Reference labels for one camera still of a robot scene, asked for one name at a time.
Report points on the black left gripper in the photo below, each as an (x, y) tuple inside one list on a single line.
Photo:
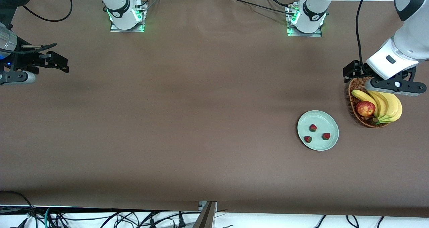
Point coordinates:
[(359, 70)]

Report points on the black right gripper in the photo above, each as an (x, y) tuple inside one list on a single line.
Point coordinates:
[(24, 59)]

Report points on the red strawberry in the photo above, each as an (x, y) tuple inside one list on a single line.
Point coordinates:
[(313, 127), (307, 139), (326, 136)]

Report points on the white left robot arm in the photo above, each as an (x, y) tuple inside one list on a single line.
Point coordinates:
[(409, 43)]

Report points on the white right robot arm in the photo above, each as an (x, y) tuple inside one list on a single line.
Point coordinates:
[(120, 6)]

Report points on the pale green round plate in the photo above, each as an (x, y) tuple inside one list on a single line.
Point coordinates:
[(318, 119)]

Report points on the small yellow banana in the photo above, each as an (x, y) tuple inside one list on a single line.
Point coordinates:
[(362, 96)]

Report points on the brown wicker basket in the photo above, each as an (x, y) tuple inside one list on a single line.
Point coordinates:
[(352, 105)]

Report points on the red apple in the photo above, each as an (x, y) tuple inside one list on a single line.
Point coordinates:
[(365, 109)]

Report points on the brown table cloth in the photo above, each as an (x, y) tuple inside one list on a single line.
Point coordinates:
[(187, 161)]

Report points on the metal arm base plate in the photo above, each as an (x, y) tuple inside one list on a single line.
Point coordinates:
[(291, 33), (140, 26)]

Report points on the brown post with bracket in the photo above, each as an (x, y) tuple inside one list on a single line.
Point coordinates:
[(206, 218)]

